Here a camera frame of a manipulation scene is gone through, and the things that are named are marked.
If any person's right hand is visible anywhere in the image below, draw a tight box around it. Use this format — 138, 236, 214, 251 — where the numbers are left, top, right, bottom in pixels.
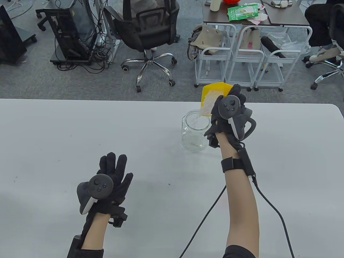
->
204, 84, 253, 148

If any person's left hand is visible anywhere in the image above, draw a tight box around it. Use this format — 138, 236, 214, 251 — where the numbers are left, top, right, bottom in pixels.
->
93, 152, 134, 215

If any yellow plastic scoop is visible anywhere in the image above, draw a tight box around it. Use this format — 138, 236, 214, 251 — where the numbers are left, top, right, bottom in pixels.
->
200, 83, 234, 117

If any person's left forearm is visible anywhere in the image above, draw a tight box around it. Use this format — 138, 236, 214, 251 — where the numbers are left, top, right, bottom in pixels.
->
81, 213, 111, 251

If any person's right forearm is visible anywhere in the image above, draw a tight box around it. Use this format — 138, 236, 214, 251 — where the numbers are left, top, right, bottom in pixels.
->
216, 133, 260, 249

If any grey motion controller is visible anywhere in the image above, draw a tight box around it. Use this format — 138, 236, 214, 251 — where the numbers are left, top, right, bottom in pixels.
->
218, 95, 256, 140
77, 174, 114, 215

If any white metal cart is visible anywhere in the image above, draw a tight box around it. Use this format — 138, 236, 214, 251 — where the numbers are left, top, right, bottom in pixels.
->
253, 25, 313, 93
224, 25, 265, 92
194, 24, 237, 88

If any white rice in scoop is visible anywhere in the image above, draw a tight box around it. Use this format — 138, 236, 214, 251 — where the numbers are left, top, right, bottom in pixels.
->
202, 90, 225, 116

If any beige tote bag red print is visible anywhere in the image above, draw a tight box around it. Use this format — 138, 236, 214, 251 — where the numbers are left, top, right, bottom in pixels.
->
239, 27, 261, 52

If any clear glass jar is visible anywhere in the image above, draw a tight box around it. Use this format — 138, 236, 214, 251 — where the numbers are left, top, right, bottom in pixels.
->
181, 110, 212, 153

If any black folded umbrella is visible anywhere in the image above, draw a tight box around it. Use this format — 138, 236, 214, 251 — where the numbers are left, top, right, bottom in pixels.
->
260, 36, 287, 59

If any beige cloth bag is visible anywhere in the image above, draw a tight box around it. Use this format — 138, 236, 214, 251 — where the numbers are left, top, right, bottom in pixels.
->
188, 25, 229, 55

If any white rice in jar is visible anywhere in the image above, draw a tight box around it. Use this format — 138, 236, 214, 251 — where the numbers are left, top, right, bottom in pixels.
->
184, 134, 206, 150

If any clear plastic bag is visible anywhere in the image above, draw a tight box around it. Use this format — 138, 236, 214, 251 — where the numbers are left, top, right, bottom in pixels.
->
267, 32, 311, 53

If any pink white wrapper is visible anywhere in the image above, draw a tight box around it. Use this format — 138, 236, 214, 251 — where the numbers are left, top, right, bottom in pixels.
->
247, 12, 268, 26

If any brown table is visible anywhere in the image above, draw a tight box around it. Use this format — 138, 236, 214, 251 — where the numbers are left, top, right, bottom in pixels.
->
203, 0, 266, 27
264, 0, 312, 27

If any green snack packet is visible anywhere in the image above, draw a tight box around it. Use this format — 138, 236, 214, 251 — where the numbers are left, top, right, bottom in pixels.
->
227, 2, 260, 22

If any black chrome office chair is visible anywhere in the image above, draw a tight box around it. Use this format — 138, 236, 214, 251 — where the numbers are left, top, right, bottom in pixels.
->
303, 4, 344, 91

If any grey white pouch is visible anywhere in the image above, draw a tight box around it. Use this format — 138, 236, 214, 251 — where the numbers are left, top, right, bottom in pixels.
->
261, 0, 294, 9

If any black mesh office chair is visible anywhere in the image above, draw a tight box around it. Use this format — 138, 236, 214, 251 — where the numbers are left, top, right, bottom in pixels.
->
103, 0, 181, 93

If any black computer tower on cart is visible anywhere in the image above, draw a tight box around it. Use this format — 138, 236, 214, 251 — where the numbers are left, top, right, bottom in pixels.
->
35, 0, 99, 65

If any black monitor stand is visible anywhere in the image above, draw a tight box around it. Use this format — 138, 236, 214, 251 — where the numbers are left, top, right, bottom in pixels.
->
0, 4, 37, 66

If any black wrist strap device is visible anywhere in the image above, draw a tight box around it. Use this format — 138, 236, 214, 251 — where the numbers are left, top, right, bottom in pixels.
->
108, 206, 128, 228
221, 148, 256, 178

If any black cable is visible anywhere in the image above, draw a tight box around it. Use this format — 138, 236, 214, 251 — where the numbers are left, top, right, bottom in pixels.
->
252, 174, 295, 258
178, 185, 227, 258

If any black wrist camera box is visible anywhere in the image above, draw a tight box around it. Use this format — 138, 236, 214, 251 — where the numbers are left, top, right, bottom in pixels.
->
67, 235, 82, 258

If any white desk frame leg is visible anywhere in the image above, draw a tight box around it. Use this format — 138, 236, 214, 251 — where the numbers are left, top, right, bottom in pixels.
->
96, 0, 122, 64

